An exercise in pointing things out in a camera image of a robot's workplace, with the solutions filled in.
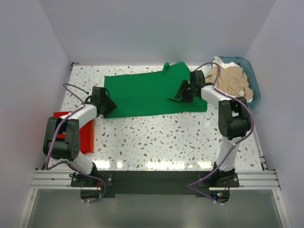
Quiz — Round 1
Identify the green polo shirt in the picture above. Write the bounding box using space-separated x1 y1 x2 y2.
104 62 208 118

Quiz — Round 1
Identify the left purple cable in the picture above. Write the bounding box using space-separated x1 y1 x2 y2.
44 83 106 204

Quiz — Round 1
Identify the beige crumpled shirt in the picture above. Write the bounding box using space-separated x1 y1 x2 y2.
204 65 254 103

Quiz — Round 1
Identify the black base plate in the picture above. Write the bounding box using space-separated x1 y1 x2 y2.
69 171 240 200

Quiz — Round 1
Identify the purple cable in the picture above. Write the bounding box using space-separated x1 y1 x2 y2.
44 83 106 204
187 62 256 203

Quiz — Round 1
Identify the white crumpled shirt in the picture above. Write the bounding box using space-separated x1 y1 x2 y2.
212 56 253 103

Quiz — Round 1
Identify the orange folded t shirt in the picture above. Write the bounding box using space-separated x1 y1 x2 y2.
80 120 95 154

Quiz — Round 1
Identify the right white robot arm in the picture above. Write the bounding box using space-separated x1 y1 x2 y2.
175 70 254 187

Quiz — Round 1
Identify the teal plastic basket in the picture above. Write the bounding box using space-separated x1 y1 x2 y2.
207 56 260 107

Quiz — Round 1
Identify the red folded t shirt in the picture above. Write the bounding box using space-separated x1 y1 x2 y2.
52 111 95 152

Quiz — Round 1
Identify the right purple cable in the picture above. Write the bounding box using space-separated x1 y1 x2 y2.
187 62 256 203

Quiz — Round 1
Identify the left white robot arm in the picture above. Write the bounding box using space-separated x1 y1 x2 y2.
43 86 117 186

